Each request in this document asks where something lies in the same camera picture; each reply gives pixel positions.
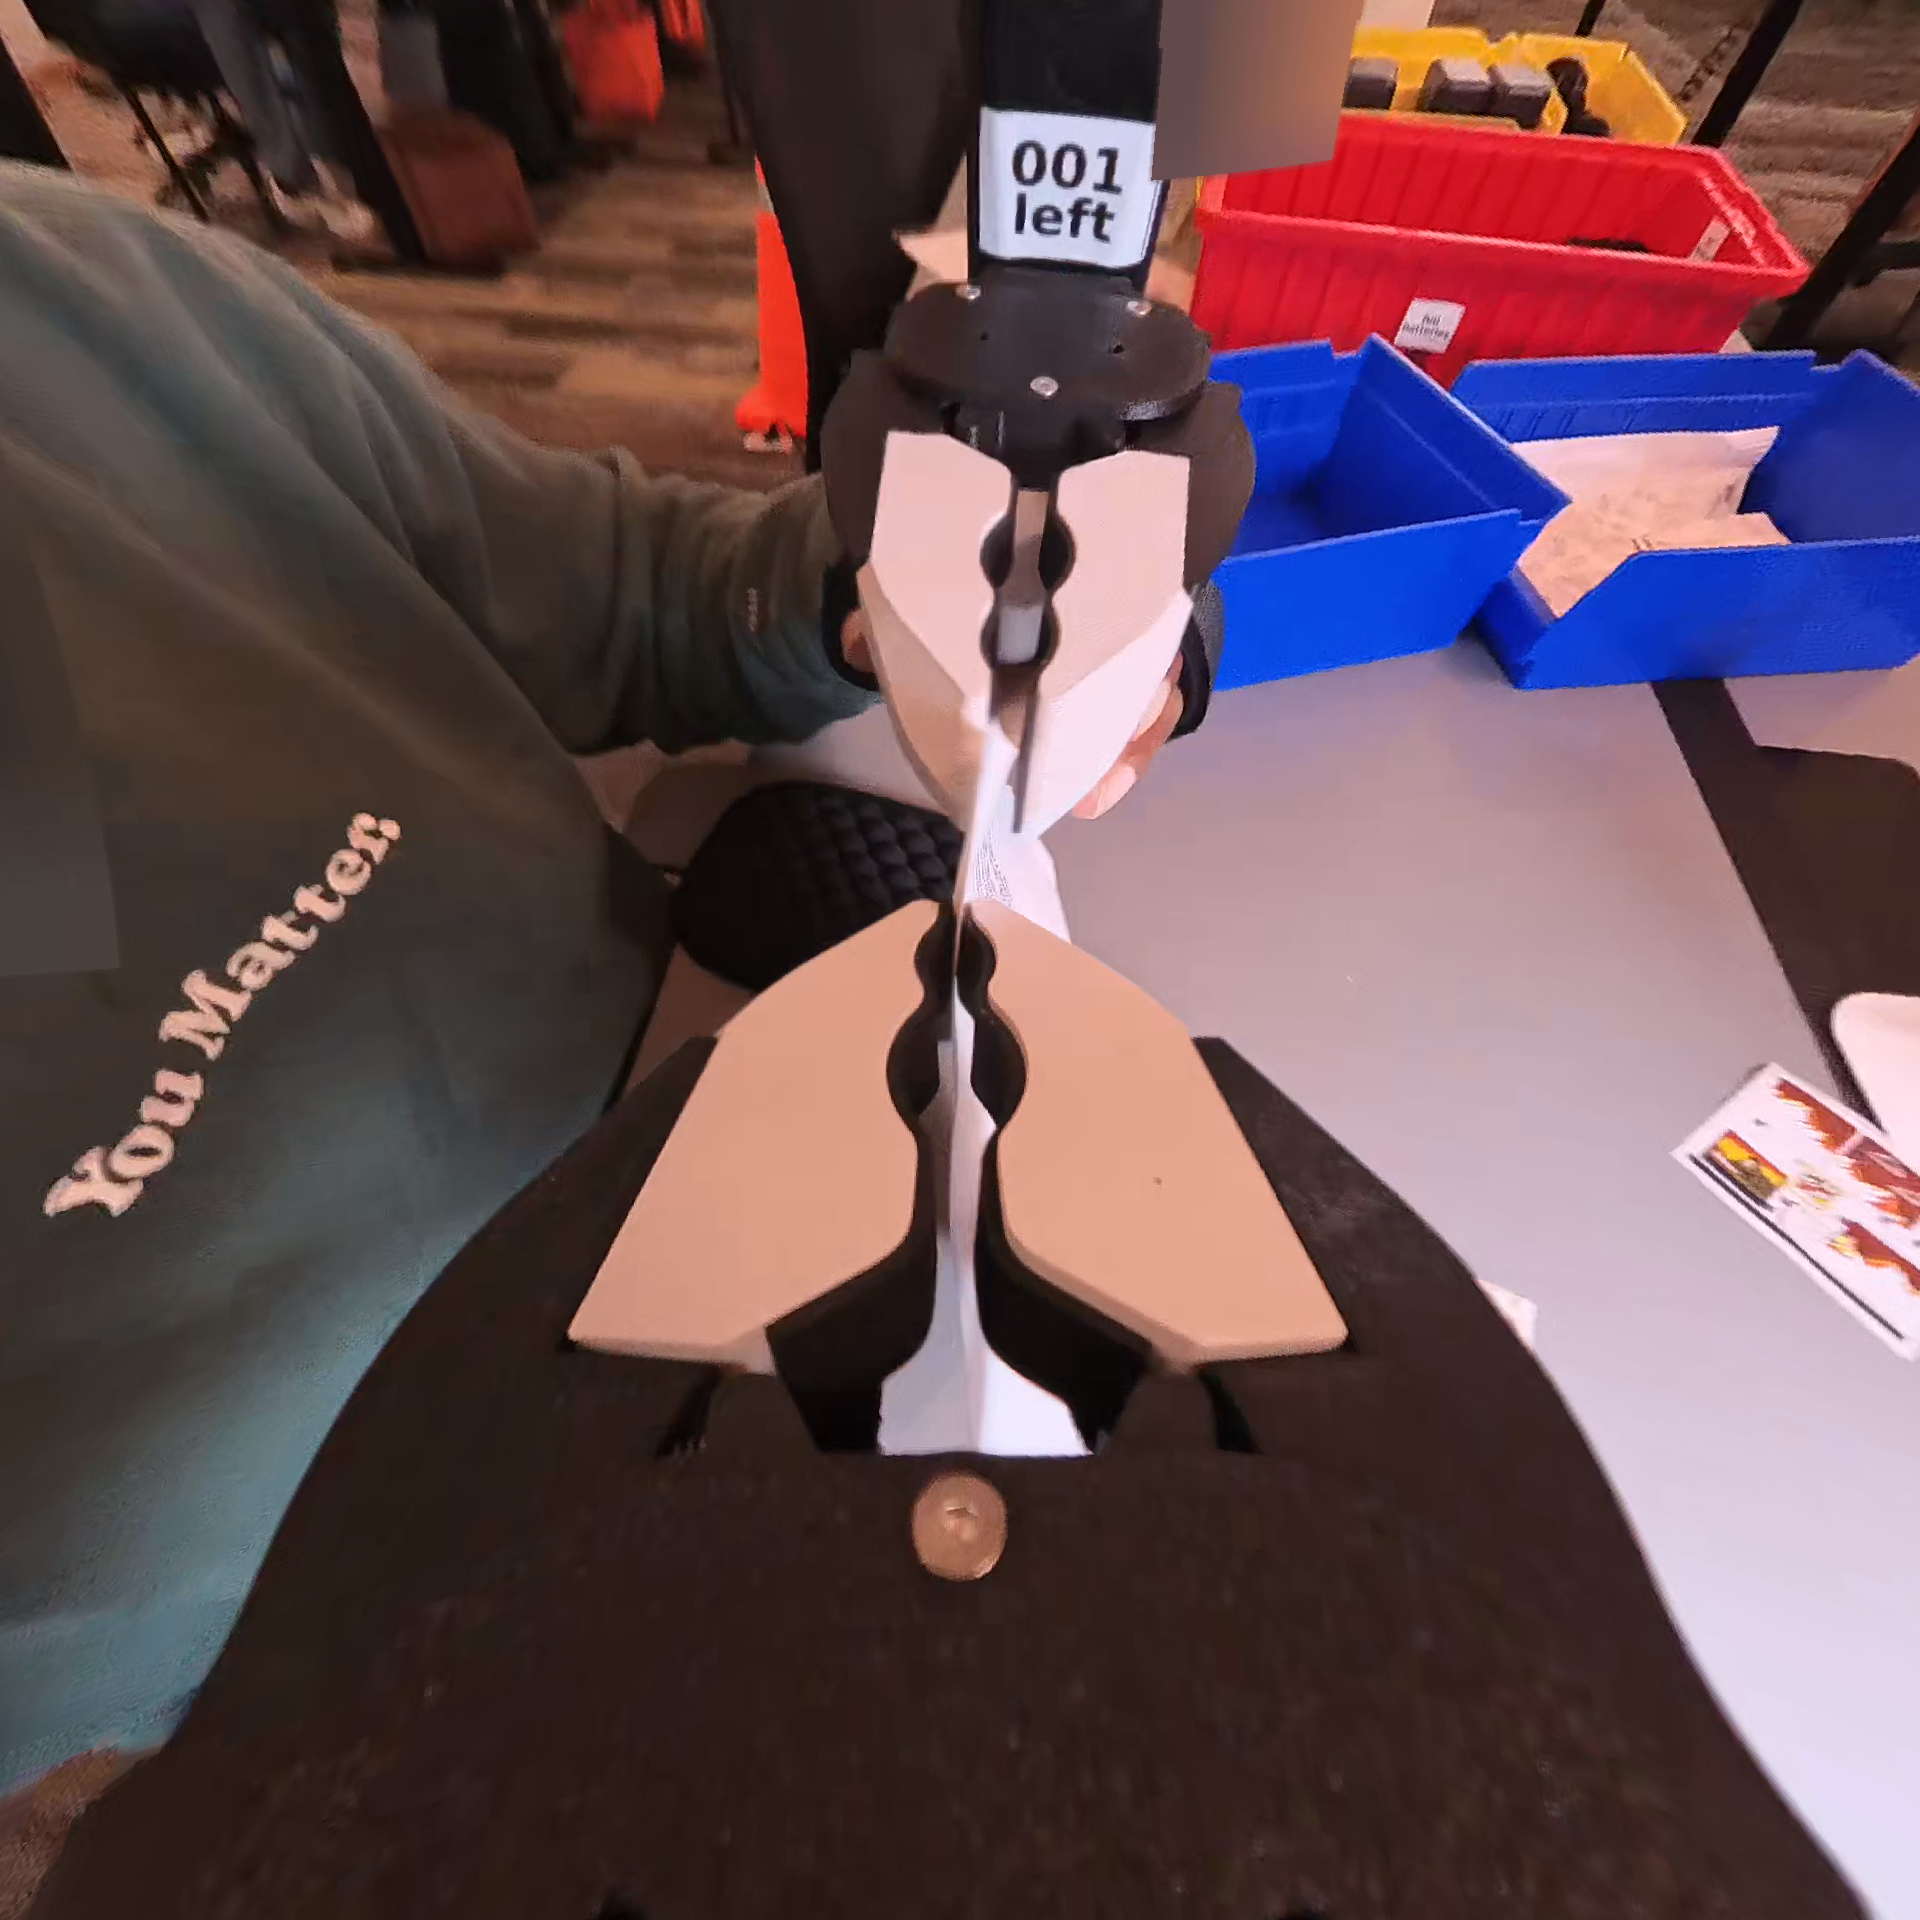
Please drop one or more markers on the red plastic bin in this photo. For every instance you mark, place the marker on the red plastic bin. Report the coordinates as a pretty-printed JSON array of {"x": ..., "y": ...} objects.
[{"x": 1500, "y": 225}]

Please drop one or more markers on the yellow plastic bin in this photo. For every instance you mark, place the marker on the yellow plastic bin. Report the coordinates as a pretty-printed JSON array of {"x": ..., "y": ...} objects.
[{"x": 1635, "y": 90}]

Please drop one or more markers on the person's green sweatshirt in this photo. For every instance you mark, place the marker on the person's green sweatshirt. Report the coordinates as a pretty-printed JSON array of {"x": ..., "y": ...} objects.
[{"x": 225, "y": 749}]

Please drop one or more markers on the unopened white printed bag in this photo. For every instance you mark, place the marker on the unopened white printed bag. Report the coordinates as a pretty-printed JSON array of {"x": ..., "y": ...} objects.
[
  {"x": 1620, "y": 562},
  {"x": 1649, "y": 473}
]

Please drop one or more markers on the orange bag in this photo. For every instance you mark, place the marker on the orange bag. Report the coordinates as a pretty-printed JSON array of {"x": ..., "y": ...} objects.
[{"x": 615, "y": 60}]

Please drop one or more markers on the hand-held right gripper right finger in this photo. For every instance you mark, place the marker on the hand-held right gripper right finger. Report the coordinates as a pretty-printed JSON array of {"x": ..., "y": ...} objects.
[{"x": 1154, "y": 1184}]

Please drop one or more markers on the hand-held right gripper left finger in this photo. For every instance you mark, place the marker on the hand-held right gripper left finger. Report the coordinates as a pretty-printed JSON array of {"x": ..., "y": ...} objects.
[{"x": 764, "y": 1170}]

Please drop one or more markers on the grey desk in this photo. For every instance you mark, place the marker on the grey desk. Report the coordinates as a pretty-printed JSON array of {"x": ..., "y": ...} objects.
[{"x": 1426, "y": 901}]

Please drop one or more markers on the black chair armrest pad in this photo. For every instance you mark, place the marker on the black chair armrest pad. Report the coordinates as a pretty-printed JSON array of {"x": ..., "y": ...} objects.
[{"x": 811, "y": 884}]

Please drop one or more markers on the large white printed paper bag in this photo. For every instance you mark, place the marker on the large white printed paper bag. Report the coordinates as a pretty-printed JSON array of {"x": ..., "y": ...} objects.
[{"x": 1020, "y": 901}]

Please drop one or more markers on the blue plastic bin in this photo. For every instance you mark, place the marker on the blue plastic bin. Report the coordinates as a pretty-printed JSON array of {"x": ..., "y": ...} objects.
[
  {"x": 1724, "y": 615},
  {"x": 1349, "y": 600}
]

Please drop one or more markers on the white desk stand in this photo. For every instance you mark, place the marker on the white desk stand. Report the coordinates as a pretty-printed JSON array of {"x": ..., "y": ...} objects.
[{"x": 1881, "y": 1050}]

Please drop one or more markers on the printed sticker sheet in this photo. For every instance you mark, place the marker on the printed sticker sheet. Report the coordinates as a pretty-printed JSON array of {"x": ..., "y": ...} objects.
[{"x": 1813, "y": 1202}]

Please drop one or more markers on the dark red suitcase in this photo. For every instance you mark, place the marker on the dark red suitcase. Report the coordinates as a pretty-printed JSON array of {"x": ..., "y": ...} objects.
[{"x": 458, "y": 195}]

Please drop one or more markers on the person's left hand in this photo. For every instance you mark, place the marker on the person's left hand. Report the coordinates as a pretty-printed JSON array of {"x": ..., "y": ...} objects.
[{"x": 1132, "y": 771}]

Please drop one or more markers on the person's left forearm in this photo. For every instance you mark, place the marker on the person's left forearm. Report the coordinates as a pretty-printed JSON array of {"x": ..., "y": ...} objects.
[{"x": 676, "y": 600}]

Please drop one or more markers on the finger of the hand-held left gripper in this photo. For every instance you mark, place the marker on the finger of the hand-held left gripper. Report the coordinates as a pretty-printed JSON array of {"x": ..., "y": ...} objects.
[
  {"x": 931, "y": 600},
  {"x": 1125, "y": 600}
]

